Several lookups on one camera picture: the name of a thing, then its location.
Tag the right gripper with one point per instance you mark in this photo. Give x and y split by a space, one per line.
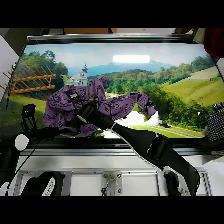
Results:
96 116

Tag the purple patterned shirt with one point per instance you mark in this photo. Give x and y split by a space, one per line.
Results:
60 106

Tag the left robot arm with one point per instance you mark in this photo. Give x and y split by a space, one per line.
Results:
10 156

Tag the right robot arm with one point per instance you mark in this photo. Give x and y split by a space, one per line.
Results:
156 146

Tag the brown wooden rack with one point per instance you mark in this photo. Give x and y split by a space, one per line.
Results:
31 83

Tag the black white dotted garment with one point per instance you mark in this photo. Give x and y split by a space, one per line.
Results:
216 125

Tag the red garment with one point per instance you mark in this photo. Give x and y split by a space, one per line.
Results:
215 41

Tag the silver frame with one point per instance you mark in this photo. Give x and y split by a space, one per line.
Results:
86 160

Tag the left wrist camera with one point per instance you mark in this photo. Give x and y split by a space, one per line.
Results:
28 115

